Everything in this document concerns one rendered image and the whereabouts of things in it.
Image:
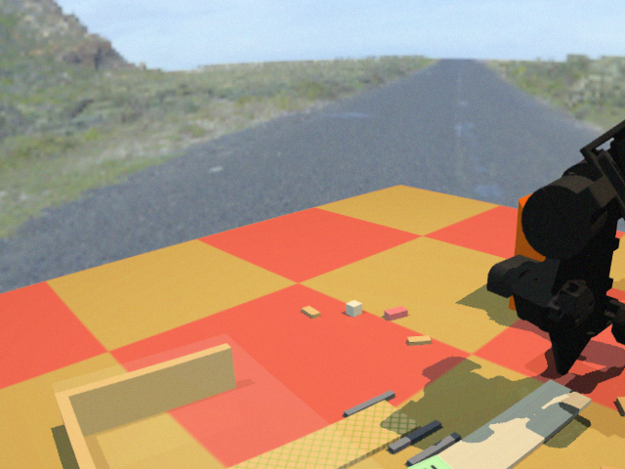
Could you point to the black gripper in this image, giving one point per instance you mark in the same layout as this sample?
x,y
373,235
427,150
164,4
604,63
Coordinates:
x,y
569,341

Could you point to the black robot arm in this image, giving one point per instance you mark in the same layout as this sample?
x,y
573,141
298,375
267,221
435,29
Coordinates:
x,y
558,221

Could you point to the green cube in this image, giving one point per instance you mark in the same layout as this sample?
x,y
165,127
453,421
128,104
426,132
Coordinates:
x,y
432,463

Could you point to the yellow crosshatched flat strip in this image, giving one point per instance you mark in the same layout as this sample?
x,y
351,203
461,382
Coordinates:
x,y
376,427

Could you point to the white cube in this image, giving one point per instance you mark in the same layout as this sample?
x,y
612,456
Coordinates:
x,y
354,308

